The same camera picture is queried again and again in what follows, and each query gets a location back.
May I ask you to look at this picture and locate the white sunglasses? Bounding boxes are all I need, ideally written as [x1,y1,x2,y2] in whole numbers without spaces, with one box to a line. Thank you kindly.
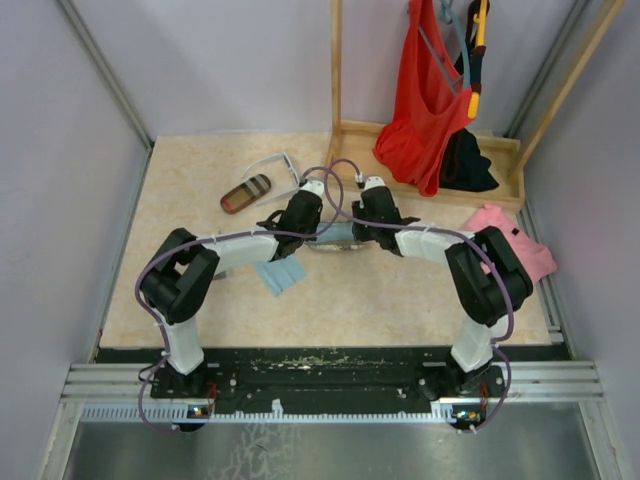
[242,152,300,206]

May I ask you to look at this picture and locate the pink folded shirt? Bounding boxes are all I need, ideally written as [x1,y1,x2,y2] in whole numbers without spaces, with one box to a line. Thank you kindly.
[462,204,557,284]

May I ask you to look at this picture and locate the wooden clothes rack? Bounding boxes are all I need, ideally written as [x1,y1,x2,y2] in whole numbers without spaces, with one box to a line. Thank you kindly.
[326,1,623,213]

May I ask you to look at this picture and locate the plaid brown glasses case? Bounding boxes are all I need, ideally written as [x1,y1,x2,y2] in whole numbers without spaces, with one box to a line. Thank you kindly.
[220,174,272,215]

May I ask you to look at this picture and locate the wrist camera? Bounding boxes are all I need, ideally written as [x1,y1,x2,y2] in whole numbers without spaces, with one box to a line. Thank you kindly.
[355,174,386,191]
[299,179,325,197]

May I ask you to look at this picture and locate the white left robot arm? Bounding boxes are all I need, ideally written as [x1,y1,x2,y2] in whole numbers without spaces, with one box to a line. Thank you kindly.
[135,181,324,397]

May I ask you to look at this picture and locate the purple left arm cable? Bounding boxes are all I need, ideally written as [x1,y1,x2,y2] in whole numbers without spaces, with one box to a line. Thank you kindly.
[137,167,345,436]

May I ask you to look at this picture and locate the map print glasses case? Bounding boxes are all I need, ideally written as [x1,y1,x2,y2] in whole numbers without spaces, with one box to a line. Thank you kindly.
[304,221,369,252]

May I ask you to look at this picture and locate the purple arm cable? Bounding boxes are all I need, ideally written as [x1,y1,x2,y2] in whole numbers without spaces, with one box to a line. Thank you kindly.
[137,167,345,436]
[322,158,516,434]

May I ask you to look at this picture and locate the blue-grey hanger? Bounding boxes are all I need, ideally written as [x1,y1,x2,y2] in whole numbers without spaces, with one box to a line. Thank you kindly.
[414,0,474,95]

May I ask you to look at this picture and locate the black garment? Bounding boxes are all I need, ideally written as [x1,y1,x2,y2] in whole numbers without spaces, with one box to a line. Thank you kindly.
[439,129,499,193]

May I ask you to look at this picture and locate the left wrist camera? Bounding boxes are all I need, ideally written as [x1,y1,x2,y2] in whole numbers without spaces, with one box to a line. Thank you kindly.
[299,179,325,197]

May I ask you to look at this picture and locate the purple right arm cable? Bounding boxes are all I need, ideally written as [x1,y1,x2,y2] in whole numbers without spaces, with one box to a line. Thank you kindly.
[322,158,516,434]

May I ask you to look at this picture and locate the red garment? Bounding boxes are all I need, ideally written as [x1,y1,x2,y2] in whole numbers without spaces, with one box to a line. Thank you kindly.
[373,1,471,197]

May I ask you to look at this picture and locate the light blue cloth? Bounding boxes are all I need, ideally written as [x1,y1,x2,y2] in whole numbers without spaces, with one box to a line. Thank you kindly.
[311,222,358,249]
[254,256,306,297]

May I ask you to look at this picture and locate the yellow black hanger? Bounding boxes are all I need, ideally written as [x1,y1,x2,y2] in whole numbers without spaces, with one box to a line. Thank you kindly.
[456,0,490,120]

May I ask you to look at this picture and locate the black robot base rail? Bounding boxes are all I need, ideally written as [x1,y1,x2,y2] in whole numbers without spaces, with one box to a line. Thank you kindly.
[95,345,571,415]

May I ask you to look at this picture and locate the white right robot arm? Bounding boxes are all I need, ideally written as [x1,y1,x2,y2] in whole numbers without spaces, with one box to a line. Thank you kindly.
[352,177,533,396]

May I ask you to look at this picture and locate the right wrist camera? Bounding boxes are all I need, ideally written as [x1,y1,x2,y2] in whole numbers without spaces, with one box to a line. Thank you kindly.
[355,174,386,191]

